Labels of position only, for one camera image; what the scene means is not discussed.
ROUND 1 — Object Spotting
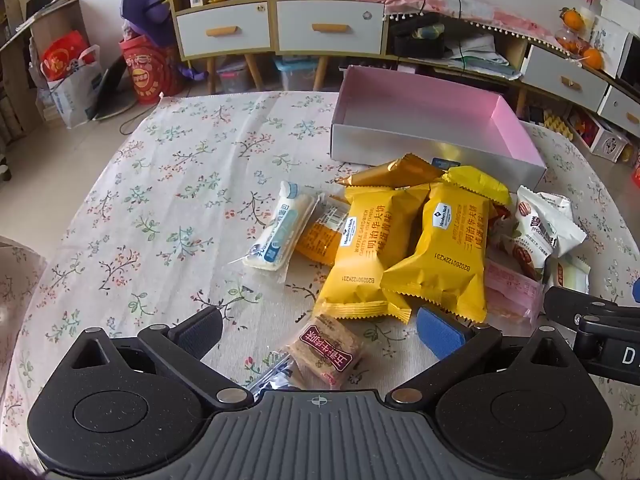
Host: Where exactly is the pink snack packet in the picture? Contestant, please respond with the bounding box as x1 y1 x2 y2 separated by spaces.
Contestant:
484 257 546 325

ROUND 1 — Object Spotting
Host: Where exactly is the black basket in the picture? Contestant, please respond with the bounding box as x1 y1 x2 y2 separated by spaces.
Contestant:
389 22 447 59

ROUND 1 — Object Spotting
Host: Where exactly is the low wooden drawer cabinet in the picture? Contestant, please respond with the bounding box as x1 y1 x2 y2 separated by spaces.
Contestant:
270 0 392 78

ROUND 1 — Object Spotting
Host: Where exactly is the pile of papers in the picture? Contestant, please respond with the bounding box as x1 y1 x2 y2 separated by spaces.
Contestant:
445 35 523 81

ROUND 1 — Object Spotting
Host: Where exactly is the white green snack packet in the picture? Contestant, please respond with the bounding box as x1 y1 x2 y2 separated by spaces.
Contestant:
542 254 592 296

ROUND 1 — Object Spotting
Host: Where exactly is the clear storage bin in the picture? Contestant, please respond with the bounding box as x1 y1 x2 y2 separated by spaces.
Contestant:
216 57 251 95

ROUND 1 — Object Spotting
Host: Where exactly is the pink cardboard box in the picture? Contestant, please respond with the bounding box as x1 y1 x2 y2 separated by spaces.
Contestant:
329 65 548 195

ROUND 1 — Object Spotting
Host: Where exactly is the white printer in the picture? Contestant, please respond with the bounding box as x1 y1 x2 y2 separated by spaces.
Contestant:
597 0 640 31

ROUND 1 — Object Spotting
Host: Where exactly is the purple plush toy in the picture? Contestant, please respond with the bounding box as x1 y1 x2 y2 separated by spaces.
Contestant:
119 0 208 83

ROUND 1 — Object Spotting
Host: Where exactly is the brown cracker packet red label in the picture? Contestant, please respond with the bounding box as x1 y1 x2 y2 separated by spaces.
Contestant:
247 312 367 392

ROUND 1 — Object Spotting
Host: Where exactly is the red white shopping bag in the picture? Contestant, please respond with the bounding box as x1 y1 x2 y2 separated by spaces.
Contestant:
29 30 104 129

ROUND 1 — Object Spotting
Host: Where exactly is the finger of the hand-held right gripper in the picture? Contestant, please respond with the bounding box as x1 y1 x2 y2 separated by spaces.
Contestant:
544 286 622 333

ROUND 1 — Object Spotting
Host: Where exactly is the white blue bread packet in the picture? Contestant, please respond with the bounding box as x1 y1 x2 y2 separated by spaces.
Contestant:
229 180 323 283

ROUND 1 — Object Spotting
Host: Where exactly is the gold snack packet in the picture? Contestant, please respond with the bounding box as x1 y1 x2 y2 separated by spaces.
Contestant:
334 154 446 190

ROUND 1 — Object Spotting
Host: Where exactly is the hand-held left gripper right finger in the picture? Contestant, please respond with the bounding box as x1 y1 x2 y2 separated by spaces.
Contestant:
384 306 576 408

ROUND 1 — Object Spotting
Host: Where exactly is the black microwave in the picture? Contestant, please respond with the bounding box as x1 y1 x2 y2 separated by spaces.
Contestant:
617 35 640 81

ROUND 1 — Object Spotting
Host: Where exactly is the clear bin blue lid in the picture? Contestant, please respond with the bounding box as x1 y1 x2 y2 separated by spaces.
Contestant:
274 56 321 92

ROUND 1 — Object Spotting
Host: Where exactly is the glass jar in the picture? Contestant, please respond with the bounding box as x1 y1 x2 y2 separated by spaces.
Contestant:
555 27 588 53

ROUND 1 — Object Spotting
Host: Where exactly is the long wooden console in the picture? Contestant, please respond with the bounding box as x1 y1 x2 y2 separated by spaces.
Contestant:
385 10 640 141

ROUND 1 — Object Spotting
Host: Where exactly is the floor cable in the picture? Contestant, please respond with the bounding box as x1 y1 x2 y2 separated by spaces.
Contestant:
119 91 166 136

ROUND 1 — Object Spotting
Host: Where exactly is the wooden bookshelf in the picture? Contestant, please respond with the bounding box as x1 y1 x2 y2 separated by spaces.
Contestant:
0 0 81 146

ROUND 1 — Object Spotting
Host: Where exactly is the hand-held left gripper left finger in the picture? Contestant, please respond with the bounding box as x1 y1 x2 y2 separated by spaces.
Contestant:
64 306 255 408

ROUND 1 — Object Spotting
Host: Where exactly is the tall wooden shelf cabinet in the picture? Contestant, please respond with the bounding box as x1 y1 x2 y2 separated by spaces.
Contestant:
162 0 275 97

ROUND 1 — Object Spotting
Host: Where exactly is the red round bag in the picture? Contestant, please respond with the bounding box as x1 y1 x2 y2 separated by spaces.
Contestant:
119 35 185 106

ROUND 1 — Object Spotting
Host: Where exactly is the black flat board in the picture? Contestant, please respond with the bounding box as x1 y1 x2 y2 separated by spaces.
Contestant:
92 54 138 122

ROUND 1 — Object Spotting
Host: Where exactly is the orange clear snack packet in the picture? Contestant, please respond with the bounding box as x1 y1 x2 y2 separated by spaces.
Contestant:
294 194 352 267

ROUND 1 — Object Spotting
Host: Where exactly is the yellow waffle packet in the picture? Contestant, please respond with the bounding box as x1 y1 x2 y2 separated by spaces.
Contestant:
442 165 515 208
381 181 490 323
312 185 431 323

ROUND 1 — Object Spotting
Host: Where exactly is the white toy box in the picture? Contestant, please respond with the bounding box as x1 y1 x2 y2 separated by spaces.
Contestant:
590 127 630 162

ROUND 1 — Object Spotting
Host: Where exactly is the pink cloth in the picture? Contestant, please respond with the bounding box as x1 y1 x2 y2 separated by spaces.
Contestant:
349 0 561 48

